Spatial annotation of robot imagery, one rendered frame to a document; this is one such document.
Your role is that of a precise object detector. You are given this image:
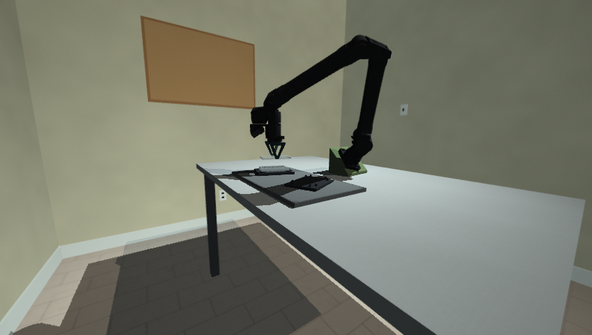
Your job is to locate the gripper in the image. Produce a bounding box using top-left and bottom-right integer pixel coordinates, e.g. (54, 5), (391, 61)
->
(265, 124), (286, 159)

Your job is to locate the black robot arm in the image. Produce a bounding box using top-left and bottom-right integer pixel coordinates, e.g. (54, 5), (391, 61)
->
(250, 35), (392, 170)

